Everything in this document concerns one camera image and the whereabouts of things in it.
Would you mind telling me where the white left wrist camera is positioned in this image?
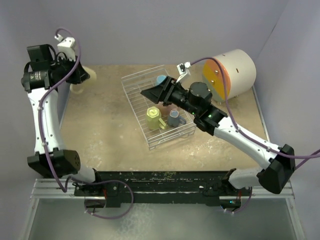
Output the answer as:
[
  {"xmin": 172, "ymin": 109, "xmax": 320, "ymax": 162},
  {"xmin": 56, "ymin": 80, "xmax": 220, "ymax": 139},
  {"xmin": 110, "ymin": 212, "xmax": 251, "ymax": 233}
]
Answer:
[{"xmin": 54, "ymin": 34, "xmax": 76, "ymax": 55}]

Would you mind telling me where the yellow-green faceted mug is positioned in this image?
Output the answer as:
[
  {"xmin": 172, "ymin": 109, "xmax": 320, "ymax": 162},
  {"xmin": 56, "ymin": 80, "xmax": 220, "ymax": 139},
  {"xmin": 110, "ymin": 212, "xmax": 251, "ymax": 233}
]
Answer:
[{"xmin": 145, "ymin": 106, "xmax": 167, "ymax": 130}]

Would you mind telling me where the white wire dish rack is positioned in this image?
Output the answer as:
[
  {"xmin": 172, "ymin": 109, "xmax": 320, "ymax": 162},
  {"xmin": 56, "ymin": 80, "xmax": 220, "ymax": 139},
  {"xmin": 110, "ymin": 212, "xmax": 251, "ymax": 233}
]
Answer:
[{"xmin": 121, "ymin": 65, "xmax": 196, "ymax": 150}]

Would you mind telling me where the round cream drawer cabinet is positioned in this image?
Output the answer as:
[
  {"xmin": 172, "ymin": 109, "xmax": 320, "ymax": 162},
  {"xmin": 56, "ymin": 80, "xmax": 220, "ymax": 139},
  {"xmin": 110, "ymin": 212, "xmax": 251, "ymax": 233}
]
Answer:
[{"xmin": 202, "ymin": 49, "xmax": 257, "ymax": 102}]

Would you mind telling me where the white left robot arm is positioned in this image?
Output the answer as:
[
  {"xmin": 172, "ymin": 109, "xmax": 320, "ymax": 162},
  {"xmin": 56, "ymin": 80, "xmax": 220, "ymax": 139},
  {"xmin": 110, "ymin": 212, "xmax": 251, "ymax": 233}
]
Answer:
[{"xmin": 21, "ymin": 39, "xmax": 103, "ymax": 196}]

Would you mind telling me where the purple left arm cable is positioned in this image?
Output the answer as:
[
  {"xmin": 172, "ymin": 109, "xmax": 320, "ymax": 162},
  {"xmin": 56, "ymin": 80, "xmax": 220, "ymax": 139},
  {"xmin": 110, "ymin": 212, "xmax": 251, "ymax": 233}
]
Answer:
[{"xmin": 37, "ymin": 27, "xmax": 135, "ymax": 220}]

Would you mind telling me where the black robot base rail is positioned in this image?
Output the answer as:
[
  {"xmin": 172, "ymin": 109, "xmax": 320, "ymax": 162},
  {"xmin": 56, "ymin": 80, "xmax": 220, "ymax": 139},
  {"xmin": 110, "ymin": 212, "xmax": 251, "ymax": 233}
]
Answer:
[{"xmin": 74, "ymin": 170, "xmax": 251, "ymax": 209}]

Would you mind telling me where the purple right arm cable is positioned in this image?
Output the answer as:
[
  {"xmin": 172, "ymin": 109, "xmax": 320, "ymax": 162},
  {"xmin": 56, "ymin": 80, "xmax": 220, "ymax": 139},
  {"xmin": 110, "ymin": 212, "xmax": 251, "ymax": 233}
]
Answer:
[{"xmin": 189, "ymin": 57, "xmax": 320, "ymax": 215}]

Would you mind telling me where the light blue mug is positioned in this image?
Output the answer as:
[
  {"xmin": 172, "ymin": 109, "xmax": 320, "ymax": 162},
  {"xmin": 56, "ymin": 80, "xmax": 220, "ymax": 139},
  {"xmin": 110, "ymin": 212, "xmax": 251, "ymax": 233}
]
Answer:
[{"xmin": 155, "ymin": 75, "xmax": 167, "ymax": 86}]

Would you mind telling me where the pink faceted mug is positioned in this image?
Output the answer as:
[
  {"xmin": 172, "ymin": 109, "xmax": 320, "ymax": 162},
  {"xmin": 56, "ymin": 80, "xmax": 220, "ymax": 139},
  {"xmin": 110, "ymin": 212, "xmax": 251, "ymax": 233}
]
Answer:
[{"xmin": 156, "ymin": 103, "xmax": 172, "ymax": 116}]

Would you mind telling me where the grey-blue small mug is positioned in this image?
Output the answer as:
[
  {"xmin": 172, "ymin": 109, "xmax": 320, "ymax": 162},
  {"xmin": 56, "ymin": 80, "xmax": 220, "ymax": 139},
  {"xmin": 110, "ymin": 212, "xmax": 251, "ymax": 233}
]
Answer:
[{"xmin": 167, "ymin": 109, "xmax": 187, "ymax": 128}]

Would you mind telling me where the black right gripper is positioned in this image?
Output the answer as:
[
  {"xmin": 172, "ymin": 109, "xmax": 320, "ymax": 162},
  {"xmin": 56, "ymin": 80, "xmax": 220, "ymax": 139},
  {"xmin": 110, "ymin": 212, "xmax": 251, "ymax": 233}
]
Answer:
[{"xmin": 141, "ymin": 76, "xmax": 199, "ymax": 117}]

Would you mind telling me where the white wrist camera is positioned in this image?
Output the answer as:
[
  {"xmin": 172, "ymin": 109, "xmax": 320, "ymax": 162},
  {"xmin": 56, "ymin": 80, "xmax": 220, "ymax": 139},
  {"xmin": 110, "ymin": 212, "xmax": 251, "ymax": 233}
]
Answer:
[
  {"xmin": 54, "ymin": 34, "xmax": 76, "ymax": 55},
  {"xmin": 176, "ymin": 61, "xmax": 191, "ymax": 83}
]

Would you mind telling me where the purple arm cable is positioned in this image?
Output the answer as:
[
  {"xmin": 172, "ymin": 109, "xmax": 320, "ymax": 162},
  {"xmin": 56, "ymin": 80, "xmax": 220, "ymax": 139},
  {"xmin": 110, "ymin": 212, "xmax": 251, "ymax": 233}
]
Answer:
[
  {"xmin": 189, "ymin": 57, "xmax": 320, "ymax": 215},
  {"xmin": 37, "ymin": 27, "xmax": 135, "ymax": 220}
]

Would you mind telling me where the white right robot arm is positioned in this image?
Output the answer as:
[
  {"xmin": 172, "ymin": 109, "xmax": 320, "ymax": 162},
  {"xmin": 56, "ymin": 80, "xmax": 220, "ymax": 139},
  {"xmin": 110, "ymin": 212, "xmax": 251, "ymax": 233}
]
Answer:
[{"xmin": 140, "ymin": 76, "xmax": 296, "ymax": 196}]

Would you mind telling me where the pale yellow round mug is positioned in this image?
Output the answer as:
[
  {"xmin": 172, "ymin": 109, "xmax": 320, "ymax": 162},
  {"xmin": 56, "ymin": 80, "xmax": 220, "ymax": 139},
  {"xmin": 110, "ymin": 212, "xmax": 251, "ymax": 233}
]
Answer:
[{"xmin": 69, "ymin": 66, "xmax": 97, "ymax": 95}]

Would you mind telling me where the aluminium frame rail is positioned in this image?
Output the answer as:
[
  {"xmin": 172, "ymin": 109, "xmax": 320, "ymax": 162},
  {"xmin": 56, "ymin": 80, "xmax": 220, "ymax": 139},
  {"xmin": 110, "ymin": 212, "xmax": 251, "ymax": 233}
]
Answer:
[{"xmin": 20, "ymin": 179, "xmax": 306, "ymax": 240}]

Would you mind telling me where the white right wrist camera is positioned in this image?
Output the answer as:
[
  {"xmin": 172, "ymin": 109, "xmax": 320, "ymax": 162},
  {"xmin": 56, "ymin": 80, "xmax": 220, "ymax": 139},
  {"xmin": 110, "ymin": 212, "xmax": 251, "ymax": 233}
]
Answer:
[{"xmin": 176, "ymin": 61, "xmax": 191, "ymax": 83}]

